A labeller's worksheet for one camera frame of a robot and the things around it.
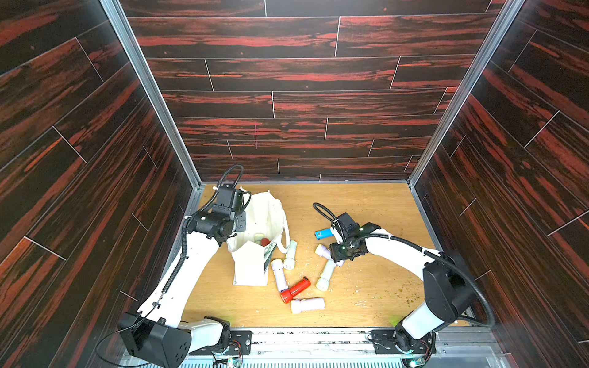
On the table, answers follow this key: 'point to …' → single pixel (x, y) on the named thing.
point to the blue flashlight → (324, 234)
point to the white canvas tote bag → (266, 229)
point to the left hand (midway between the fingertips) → (235, 217)
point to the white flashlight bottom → (299, 305)
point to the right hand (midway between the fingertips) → (342, 251)
